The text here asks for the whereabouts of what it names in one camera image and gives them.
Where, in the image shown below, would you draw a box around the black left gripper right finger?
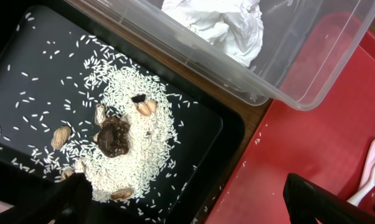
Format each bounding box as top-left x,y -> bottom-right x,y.
283,173 -> 375,224

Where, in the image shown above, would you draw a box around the black food waste tray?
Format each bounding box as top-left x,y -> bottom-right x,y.
0,1 -> 245,223

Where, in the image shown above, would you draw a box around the rice and food scraps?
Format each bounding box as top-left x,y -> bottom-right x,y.
0,12 -> 201,224

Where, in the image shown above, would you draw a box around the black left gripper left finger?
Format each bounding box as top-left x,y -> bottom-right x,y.
0,174 -> 93,224

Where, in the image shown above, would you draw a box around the white tissue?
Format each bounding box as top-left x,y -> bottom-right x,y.
161,0 -> 264,67

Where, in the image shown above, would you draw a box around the white plastic fork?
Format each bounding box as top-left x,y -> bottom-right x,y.
359,139 -> 375,189

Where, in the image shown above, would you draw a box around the white plastic spoon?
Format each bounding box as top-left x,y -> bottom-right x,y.
347,165 -> 375,207

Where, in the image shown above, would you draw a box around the red serving tray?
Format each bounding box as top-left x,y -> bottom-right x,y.
206,20 -> 375,223

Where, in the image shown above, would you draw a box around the clear plastic waste bin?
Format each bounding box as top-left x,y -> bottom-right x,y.
74,0 -> 375,111

